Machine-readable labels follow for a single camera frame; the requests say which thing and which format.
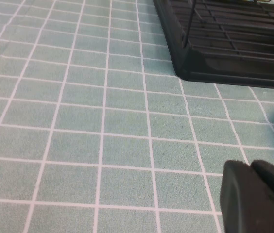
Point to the green checked tablecloth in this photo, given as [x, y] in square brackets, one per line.
[83, 126]

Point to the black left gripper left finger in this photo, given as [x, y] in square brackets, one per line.
[244, 208]

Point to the black plastic drip tray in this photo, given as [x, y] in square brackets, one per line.
[195, 65]

